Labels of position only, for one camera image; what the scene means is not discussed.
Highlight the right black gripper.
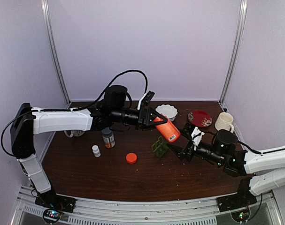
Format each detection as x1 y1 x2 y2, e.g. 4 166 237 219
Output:
167 143 224 167

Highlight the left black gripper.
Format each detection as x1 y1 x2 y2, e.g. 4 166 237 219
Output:
111 105 168 131

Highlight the orange pill bottle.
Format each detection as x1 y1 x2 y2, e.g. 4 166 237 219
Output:
155 117 181 143

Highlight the green weekly pill organizer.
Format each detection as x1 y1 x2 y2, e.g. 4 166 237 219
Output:
152 136 169 158

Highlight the grey lid pill bottle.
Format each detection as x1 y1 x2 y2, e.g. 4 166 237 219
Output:
101 128 115 149

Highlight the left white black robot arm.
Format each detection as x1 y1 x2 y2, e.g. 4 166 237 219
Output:
10 85 168 208

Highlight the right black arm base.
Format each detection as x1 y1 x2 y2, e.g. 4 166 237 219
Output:
216 177 257 223

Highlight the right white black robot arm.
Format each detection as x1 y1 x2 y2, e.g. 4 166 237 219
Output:
167 123 285 207

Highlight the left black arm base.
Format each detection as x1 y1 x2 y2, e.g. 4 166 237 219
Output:
35 188 76 225

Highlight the white fluted ceramic bowl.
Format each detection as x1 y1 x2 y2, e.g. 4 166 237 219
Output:
155 104 178 122

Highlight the red floral plate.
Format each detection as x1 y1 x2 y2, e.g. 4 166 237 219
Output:
187 110 212 128

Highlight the cream ceramic mug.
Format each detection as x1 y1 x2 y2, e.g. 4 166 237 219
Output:
215 112 234 133

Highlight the small white pill bottle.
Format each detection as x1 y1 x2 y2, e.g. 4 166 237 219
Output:
92 145 101 158

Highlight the paper cup with orange contents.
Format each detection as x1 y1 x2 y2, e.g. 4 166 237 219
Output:
64 130 85 138

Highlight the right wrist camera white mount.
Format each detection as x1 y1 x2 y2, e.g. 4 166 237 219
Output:
191 127 205 147

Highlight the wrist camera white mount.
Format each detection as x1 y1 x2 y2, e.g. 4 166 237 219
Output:
191 127 205 147
137 91 155 110

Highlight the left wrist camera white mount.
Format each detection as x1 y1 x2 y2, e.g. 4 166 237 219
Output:
137 91 155 110

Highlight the front aluminium rail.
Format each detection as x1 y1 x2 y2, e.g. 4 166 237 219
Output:
9 186 284 225

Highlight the right aluminium frame post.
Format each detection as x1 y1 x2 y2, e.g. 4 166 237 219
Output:
219 0 248 106

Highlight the aluminium frame post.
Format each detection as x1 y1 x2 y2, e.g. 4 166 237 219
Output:
219 0 248 106
41 0 71 105

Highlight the left aluminium frame post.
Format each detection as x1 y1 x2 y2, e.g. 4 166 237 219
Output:
41 0 71 105

